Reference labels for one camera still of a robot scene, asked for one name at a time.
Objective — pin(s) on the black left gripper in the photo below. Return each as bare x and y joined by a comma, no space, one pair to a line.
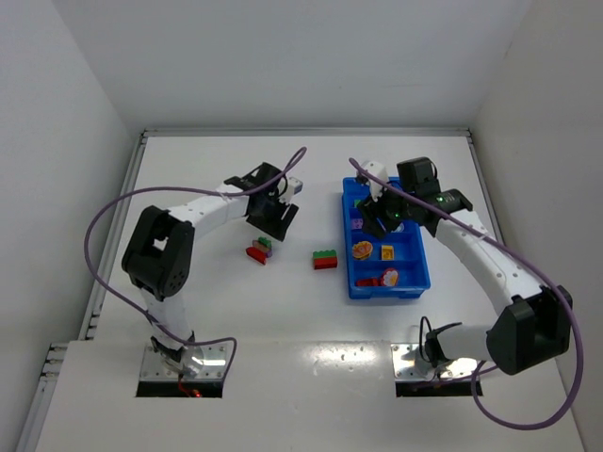
271,222

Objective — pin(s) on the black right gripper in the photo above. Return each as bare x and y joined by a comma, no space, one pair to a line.
377,217

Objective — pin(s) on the red flower lego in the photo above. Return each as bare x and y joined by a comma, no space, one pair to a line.
390,277

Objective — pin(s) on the red curved lego brick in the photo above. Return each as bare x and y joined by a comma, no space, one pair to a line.
368,282

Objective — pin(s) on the yellow lego piece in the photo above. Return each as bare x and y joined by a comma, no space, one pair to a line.
387,253

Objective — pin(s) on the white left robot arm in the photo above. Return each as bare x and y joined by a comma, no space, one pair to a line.
158,256

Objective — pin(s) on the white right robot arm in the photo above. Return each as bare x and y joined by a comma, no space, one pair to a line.
532,325

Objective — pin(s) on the green top lego brick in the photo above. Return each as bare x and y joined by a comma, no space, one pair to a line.
323,254

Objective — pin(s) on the blue compartment bin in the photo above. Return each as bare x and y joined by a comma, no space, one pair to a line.
410,258

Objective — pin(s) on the red bottom lego brick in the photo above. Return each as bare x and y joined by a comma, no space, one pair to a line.
325,263

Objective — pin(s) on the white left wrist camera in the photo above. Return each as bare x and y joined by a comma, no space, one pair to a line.
287,188

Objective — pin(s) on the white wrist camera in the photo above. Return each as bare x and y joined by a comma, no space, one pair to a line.
372,172
287,188

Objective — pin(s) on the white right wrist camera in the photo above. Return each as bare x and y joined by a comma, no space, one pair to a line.
372,172

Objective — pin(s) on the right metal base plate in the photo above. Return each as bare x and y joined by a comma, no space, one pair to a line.
410,367

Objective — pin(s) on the metal base plate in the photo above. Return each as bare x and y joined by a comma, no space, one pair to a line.
199,364
410,367

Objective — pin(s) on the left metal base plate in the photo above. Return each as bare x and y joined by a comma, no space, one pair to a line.
199,364

